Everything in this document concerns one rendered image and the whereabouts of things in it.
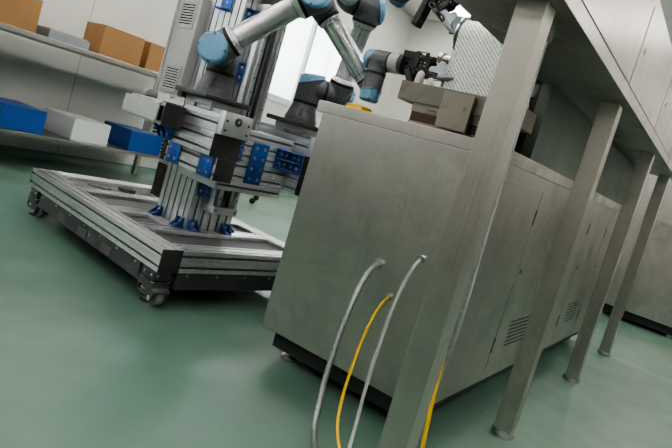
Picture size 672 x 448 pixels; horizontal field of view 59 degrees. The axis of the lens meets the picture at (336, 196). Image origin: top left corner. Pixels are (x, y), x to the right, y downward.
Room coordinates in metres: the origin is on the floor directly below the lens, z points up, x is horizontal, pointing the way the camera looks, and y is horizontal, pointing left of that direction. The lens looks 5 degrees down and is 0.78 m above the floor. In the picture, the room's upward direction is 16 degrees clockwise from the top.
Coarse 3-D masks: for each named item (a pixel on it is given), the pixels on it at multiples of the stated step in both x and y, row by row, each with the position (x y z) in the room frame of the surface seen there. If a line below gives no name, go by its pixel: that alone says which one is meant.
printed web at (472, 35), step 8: (464, 24) 2.07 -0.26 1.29; (472, 24) 2.06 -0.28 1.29; (480, 24) 2.05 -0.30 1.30; (464, 32) 2.05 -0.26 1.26; (472, 32) 2.04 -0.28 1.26; (480, 32) 2.02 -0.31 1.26; (488, 32) 2.01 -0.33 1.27; (456, 40) 2.06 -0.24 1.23; (464, 40) 2.05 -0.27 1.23; (472, 40) 2.03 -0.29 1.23; (480, 40) 2.02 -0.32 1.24; (488, 40) 2.00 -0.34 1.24; (496, 40) 1.99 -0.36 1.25; (472, 48) 2.03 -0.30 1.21; (480, 48) 2.01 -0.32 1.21; (488, 48) 2.00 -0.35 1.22; (496, 48) 1.98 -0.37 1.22; (536, 96) 2.28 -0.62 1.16
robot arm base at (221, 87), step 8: (208, 72) 2.32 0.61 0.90; (216, 72) 2.31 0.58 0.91; (224, 72) 2.32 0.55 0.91; (200, 80) 2.33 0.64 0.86; (208, 80) 2.31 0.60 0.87; (216, 80) 2.31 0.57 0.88; (224, 80) 2.32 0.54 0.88; (232, 80) 2.36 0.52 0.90; (200, 88) 2.31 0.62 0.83; (208, 88) 2.30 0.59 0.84; (216, 88) 2.30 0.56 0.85; (224, 88) 2.32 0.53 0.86; (232, 88) 2.36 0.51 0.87; (224, 96) 2.32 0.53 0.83; (232, 96) 2.36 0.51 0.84
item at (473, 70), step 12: (456, 48) 2.06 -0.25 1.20; (468, 48) 2.04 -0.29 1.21; (456, 60) 2.05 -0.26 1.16; (468, 60) 2.03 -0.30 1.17; (480, 60) 2.01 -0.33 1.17; (492, 60) 1.98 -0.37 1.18; (456, 72) 2.05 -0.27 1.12; (468, 72) 2.02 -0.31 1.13; (480, 72) 2.00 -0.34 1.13; (492, 72) 1.98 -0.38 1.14; (444, 84) 2.06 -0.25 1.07; (456, 84) 2.04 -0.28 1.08; (468, 84) 2.01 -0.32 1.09; (480, 84) 1.99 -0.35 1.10
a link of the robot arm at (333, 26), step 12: (336, 12) 2.32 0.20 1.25; (324, 24) 2.32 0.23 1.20; (336, 24) 2.32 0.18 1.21; (336, 36) 2.32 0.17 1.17; (348, 36) 2.33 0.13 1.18; (336, 48) 2.34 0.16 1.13; (348, 48) 2.31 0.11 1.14; (348, 60) 2.32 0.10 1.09; (360, 60) 2.32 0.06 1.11; (360, 72) 2.31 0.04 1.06; (360, 84) 2.32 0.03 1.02
